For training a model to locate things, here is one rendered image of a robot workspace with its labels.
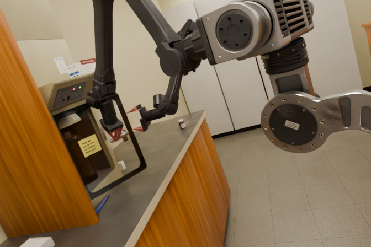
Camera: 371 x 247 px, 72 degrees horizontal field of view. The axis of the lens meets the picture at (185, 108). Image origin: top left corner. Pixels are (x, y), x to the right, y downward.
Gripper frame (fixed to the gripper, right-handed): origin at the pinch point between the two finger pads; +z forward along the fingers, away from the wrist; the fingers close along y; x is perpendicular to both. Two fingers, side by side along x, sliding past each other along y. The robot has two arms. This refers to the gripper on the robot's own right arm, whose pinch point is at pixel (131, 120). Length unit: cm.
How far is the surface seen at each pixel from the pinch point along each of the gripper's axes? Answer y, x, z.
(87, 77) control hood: 28.8, 19.4, 1.4
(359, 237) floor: -120, -34, -102
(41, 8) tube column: 65, 16, 13
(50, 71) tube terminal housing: 36.2, 27.2, 12.1
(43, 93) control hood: 28, 41, 6
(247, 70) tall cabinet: -27, -270, -50
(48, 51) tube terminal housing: 45, 23, 12
